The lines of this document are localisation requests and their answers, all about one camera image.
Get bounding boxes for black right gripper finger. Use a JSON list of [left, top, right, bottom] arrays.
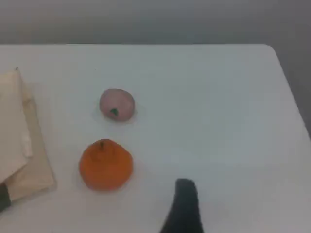
[[159, 178, 205, 233]]

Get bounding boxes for white canvas bag green handles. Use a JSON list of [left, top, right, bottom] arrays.
[[0, 67, 58, 214]]

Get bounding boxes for orange tangerine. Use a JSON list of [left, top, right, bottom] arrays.
[[79, 138, 134, 191]]

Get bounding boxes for pink peach bun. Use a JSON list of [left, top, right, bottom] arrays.
[[99, 88, 136, 121]]

